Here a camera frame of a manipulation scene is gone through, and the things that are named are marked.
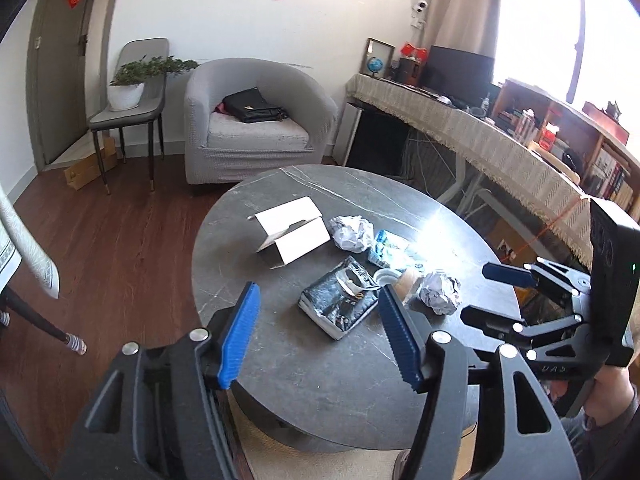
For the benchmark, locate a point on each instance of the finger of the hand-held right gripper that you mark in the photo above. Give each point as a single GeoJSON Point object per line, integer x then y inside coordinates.
{"type": "Point", "coordinates": [505, 274]}
{"type": "Point", "coordinates": [487, 321]}

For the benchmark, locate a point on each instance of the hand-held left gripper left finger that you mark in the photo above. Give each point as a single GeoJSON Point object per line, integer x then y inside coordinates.
{"type": "Point", "coordinates": [240, 330]}

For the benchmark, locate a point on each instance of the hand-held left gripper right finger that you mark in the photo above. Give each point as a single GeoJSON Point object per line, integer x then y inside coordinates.
{"type": "Point", "coordinates": [400, 340]}

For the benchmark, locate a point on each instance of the white paper ball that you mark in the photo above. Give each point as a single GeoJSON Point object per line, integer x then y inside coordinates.
{"type": "Point", "coordinates": [350, 234]}
{"type": "Point", "coordinates": [440, 292]}

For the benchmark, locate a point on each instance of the brown paper cup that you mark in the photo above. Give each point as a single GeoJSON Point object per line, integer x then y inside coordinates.
{"type": "Point", "coordinates": [407, 282]}

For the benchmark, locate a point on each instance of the white round lid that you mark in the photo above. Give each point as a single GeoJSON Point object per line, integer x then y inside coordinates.
{"type": "Point", "coordinates": [386, 278]}

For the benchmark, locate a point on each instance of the black foil bag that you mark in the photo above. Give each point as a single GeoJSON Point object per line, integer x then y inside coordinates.
{"type": "Point", "coordinates": [335, 305]}

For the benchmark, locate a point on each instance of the blue white snack wrapper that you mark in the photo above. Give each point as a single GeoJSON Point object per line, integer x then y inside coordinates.
{"type": "Point", "coordinates": [390, 250]}

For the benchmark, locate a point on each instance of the white cardboard box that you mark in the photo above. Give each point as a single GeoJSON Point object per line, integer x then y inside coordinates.
{"type": "Point", "coordinates": [300, 240]}

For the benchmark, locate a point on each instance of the person's right hand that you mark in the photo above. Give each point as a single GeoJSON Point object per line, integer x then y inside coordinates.
{"type": "Point", "coordinates": [612, 390]}

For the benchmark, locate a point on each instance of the brown cardboard carton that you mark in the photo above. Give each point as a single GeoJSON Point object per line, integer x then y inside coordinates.
{"type": "Point", "coordinates": [510, 240]}

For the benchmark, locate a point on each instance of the round grey marble table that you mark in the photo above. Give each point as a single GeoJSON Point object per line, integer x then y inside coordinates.
{"type": "Point", "coordinates": [310, 370]}

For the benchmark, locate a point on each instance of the desk with lace cloth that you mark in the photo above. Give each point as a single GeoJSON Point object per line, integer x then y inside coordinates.
{"type": "Point", "coordinates": [500, 150]}

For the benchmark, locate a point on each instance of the beige rug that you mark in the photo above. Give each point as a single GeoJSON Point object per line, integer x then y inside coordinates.
{"type": "Point", "coordinates": [300, 465]}

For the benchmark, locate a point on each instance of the wooden bookshelf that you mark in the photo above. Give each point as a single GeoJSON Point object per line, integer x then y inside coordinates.
{"type": "Point", "coordinates": [595, 130]}

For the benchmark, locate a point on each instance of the black cabinet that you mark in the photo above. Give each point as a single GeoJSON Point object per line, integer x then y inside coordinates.
{"type": "Point", "coordinates": [380, 140]}

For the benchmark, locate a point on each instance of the grey armchair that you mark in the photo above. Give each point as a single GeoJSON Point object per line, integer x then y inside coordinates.
{"type": "Point", "coordinates": [260, 135]}

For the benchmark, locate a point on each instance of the dark table leg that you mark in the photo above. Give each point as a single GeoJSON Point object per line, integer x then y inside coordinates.
{"type": "Point", "coordinates": [40, 322]}

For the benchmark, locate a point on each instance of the black computer monitor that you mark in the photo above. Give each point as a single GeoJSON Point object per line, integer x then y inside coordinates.
{"type": "Point", "coordinates": [460, 72]}

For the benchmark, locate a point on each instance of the pink cloth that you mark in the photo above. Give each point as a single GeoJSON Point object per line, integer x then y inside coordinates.
{"type": "Point", "coordinates": [220, 108]}

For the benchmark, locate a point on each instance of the flat cardboard box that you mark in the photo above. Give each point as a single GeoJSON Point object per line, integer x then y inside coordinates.
{"type": "Point", "coordinates": [85, 170]}

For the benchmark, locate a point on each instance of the pale green patterned tablecloth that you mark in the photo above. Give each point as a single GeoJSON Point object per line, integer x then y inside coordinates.
{"type": "Point", "coordinates": [30, 255]}

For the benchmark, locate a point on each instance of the dark wooden box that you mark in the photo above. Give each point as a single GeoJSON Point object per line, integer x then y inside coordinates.
{"type": "Point", "coordinates": [407, 72]}

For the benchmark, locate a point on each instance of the black leather bag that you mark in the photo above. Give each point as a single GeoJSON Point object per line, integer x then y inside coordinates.
{"type": "Point", "coordinates": [252, 105]}

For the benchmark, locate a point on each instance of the small red flags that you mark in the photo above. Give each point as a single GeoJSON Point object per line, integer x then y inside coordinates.
{"type": "Point", "coordinates": [415, 51]}

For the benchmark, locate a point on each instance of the grey dining chair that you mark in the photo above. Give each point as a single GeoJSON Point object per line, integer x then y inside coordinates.
{"type": "Point", "coordinates": [130, 116]}

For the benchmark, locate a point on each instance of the small blue globe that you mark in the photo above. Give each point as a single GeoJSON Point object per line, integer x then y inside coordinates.
{"type": "Point", "coordinates": [375, 64]}

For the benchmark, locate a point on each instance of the bright window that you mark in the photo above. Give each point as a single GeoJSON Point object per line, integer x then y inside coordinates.
{"type": "Point", "coordinates": [540, 20]}

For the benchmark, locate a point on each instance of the potted plant in white pot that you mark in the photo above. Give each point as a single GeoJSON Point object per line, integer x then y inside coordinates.
{"type": "Point", "coordinates": [125, 96]}

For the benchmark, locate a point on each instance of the beige curtain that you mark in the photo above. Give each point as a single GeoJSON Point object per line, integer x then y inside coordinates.
{"type": "Point", "coordinates": [465, 10]}

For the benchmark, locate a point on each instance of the grey door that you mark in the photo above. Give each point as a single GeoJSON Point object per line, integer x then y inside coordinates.
{"type": "Point", "coordinates": [60, 85]}

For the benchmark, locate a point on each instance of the wooden picture frame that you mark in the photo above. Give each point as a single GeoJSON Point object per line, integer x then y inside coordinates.
{"type": "Point", "coordinates": [372, 50]}

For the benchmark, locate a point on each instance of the white security camera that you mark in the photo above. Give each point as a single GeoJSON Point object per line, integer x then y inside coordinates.
{"type": "Point", "coordinates": [420, 7]}

